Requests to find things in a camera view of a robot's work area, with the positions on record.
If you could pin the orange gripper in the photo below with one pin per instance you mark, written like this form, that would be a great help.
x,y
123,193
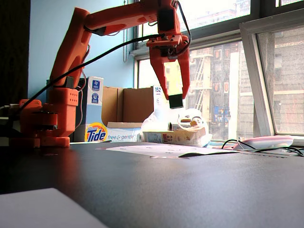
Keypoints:
x,y
158,52

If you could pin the green cube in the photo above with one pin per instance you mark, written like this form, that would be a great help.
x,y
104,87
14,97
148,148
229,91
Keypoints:
x,y
176,102

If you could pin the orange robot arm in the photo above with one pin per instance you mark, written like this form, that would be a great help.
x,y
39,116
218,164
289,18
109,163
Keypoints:
x,y
71,47

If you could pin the white numbered grid paper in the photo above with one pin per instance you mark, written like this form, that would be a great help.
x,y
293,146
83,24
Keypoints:
x,y
154,149

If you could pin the clear plastic bag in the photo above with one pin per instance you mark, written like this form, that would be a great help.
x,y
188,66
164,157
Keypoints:
x,y
156,121

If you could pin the printed cardboard carton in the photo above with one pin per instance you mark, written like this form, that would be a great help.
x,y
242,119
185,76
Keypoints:
x,y
166,137

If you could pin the Tide detergent cardboard box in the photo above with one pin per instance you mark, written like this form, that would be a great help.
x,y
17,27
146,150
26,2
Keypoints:
x,y
114,104

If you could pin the white open window sash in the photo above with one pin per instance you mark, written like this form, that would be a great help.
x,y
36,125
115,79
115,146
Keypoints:
x,y
251,71

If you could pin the pink white flat device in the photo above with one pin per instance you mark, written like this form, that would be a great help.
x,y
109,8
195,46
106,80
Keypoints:
x,y
266,141

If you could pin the dark patterned curtain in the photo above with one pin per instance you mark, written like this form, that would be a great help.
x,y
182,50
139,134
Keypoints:
x,y
14,47

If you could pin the white paper foreground corner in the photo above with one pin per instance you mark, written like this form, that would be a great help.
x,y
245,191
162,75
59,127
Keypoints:
x,y
35,209

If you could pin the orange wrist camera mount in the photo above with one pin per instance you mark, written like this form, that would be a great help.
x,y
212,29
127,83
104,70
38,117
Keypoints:
x,y
161,42

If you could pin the grey window frame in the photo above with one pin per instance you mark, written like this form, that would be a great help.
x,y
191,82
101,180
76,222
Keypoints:
x,y
190,40

